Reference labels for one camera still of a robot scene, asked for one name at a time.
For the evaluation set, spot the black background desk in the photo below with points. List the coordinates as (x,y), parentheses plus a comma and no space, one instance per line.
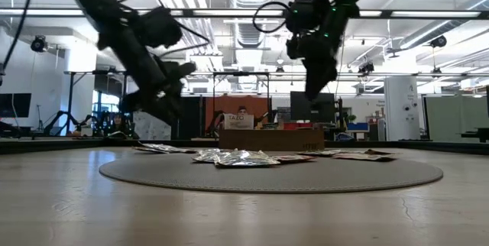
(477,134)

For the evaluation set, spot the white round pillar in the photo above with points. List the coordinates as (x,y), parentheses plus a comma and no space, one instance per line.
(401,104)

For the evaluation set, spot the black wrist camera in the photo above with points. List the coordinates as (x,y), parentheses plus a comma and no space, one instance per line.
(302,15)
(162,26)

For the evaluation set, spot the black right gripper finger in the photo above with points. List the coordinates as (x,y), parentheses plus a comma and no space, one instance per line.
(329,71)
(314,79)

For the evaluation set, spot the black computer monitor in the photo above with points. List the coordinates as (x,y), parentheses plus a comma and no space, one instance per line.
(328,112)

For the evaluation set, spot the black hanging ceiling camera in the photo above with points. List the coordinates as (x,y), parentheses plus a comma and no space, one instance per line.
(38,43)
(366,67)
(438,41)

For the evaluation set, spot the background black robot arm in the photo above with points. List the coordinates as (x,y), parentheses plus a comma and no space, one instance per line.
(63,118)

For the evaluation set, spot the green partition wall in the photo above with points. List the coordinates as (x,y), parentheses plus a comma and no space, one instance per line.
(454,118)

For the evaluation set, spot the black partition panel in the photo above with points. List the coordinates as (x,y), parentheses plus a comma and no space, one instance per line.
(191,118)

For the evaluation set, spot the brown wooden tea organiser box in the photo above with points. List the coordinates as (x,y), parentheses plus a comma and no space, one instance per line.
(271,140)

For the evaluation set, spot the black overhead light beam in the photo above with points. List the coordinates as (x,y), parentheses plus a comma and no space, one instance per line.
(229,13)

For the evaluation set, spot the person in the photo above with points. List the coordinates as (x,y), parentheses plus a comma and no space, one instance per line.
(119,123)
(242,109)

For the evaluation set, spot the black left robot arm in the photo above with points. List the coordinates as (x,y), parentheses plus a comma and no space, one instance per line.
(114,36)

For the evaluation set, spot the red storage bin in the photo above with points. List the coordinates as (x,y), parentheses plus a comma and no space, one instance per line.
(300,126)

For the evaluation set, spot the orange partition panel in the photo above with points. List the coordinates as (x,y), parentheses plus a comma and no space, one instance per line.
(229,102)

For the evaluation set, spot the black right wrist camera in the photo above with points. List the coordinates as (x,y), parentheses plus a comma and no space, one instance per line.
(302,15)

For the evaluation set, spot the black wall screen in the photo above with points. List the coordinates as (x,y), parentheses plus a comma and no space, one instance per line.
(17,104)

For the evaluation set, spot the blue storage bin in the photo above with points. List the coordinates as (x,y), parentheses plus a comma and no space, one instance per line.
(357,127)

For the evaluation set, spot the black aluminium table frame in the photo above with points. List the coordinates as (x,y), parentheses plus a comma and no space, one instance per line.
(57,144)

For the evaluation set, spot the round grey table mat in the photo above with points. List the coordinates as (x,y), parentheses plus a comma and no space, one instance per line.
(267,177)

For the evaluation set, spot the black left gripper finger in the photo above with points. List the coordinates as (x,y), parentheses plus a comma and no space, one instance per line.
(183,71)
(168,112)

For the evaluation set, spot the white marbled partition panel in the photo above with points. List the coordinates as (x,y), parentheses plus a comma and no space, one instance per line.
(153,131)

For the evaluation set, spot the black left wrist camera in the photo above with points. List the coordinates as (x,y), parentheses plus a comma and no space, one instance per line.
(162,26)

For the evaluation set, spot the black background gantry frame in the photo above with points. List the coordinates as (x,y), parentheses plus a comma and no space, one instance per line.
(240,73)

